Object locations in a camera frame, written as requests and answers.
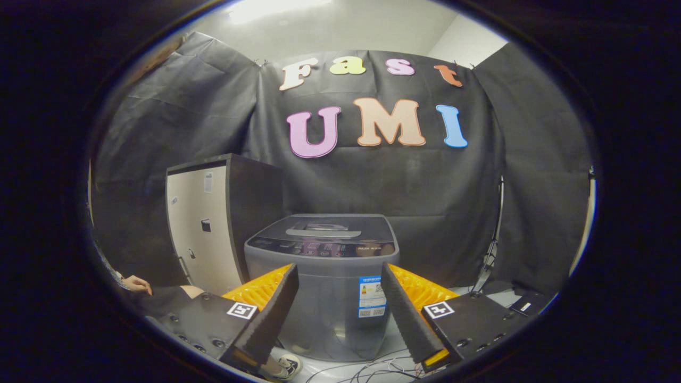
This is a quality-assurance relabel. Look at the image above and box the white stand pole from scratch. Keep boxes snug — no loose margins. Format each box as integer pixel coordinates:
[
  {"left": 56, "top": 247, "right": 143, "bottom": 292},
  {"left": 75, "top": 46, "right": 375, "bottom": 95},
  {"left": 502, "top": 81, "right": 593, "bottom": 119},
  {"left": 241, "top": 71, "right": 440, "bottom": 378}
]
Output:
[{"left": 568, "top": 166, "right": 596, "bottom": 277}]

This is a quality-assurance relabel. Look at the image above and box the person's leg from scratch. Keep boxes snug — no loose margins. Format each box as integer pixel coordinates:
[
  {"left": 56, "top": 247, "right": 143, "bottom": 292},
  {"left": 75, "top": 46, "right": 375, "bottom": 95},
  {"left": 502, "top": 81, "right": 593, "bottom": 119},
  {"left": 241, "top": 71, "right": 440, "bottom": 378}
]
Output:
[{"left": 136, "top": 285, "right": 205, "bottom": 320}]

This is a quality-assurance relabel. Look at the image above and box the black backdrop cloth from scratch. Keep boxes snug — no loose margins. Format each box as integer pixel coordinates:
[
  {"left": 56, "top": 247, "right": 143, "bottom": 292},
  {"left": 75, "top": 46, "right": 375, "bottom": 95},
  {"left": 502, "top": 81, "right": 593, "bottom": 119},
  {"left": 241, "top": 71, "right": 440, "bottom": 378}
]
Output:
[{"left": 90, "top": 31, "right": 594, "bottom": 296}]

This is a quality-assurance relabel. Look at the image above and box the tangle of floor cables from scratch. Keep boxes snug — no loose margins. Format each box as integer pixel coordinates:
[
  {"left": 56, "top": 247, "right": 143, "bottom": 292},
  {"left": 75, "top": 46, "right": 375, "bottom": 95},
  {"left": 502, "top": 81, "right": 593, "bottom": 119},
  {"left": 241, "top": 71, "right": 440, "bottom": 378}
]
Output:
[{"left": 306, "top": 348, "right": 426, "bottom": 383}]

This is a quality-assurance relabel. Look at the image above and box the black flat box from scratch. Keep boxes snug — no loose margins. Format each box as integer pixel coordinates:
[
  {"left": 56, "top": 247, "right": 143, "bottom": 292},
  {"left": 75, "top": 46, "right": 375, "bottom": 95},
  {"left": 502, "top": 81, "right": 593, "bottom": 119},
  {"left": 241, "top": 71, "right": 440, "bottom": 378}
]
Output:
[{"left": 508, "top": 290, "right": 554, "bottom": 317}]

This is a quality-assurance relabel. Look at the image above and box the person's shoe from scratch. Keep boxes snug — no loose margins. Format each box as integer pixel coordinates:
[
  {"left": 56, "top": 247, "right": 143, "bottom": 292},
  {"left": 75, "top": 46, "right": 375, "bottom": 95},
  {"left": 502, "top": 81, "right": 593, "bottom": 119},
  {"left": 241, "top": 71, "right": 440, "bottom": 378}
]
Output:
[{"left": 266, "top": 354, "right": 303, "bottom": 381}]

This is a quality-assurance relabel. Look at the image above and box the white door dark cabinet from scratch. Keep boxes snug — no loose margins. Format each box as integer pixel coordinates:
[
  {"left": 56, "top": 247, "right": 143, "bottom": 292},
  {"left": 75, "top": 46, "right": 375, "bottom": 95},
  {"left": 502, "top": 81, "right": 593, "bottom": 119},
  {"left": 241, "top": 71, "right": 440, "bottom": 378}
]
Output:
[{"left": 165, "top": 153, "right": 285, "bottom": 296}]

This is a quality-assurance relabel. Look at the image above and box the grey washing machine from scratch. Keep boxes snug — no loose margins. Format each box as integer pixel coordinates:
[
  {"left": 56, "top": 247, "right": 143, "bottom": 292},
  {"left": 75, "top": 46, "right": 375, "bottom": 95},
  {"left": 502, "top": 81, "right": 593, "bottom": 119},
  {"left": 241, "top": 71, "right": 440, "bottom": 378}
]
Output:
[{"left": 245, "top": 214, "right": 401, "bottom": 362}]

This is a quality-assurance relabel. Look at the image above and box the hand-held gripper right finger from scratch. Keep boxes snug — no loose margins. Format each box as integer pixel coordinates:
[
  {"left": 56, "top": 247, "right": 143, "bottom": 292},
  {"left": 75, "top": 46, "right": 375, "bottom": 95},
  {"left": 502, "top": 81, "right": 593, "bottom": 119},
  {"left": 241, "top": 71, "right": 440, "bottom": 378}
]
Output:
[{"left": 380, "top": 262, "right": 533, "bottom": 373}]

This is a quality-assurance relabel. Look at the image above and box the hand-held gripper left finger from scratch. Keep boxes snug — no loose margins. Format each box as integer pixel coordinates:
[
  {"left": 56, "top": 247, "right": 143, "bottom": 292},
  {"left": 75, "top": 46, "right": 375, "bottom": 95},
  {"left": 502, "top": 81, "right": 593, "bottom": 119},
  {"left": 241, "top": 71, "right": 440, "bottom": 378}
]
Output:
[{"left": 145, "top": 262, "right": 300, "bottom": 376}]

